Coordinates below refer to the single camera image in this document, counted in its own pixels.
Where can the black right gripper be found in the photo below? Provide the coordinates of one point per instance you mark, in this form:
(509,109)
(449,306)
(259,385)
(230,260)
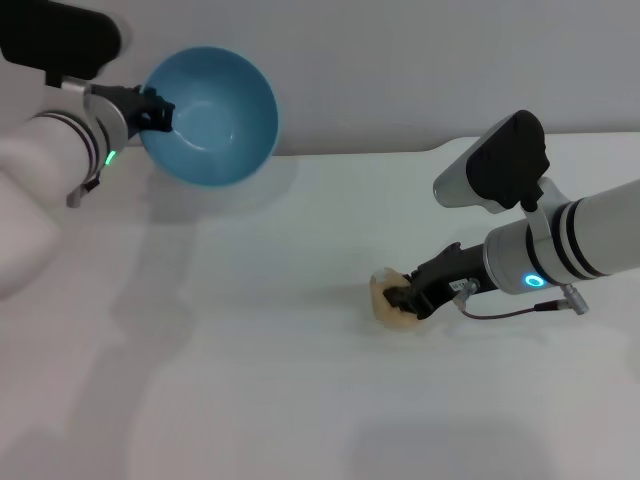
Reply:
(450,280)

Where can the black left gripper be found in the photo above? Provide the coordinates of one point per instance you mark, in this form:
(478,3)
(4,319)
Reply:
(122,107)

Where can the egg yolk pastry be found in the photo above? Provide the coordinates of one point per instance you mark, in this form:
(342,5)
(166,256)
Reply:
(390,310)

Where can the blue bowl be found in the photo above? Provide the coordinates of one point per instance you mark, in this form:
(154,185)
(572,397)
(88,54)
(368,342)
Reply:
(220,125)

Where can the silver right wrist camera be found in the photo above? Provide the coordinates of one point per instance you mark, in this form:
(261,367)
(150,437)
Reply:
(500,165)

